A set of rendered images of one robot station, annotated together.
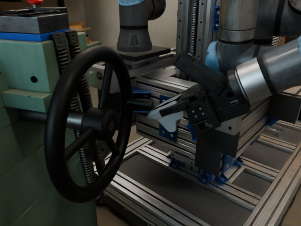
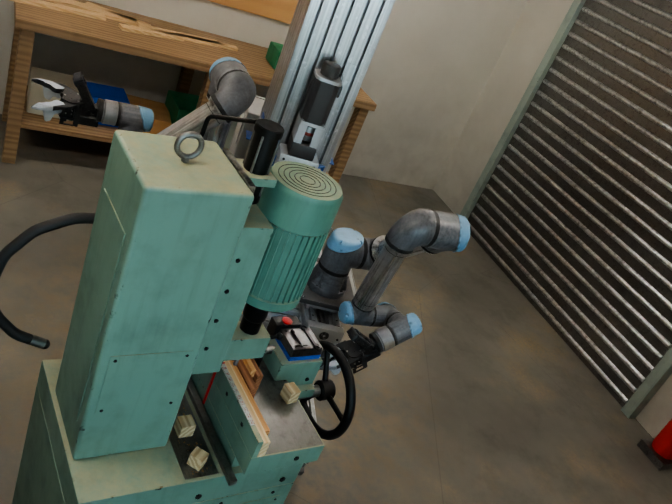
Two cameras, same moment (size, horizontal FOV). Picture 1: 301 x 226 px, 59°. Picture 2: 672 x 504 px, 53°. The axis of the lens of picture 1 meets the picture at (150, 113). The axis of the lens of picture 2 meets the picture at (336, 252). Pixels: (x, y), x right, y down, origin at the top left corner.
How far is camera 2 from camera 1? 189 cm
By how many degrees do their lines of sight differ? 53
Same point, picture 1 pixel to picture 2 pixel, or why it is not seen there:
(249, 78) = (388, 343)
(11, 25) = (303, 353)
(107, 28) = not seen: outside the picture
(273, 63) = (399, 334)
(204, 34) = not seen: hidden behind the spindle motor
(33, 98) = (309, 391)
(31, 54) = (313, 366)
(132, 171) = not seen: hidden behind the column
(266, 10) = (356, 258)
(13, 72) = (293, 378)
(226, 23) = (367, 302)
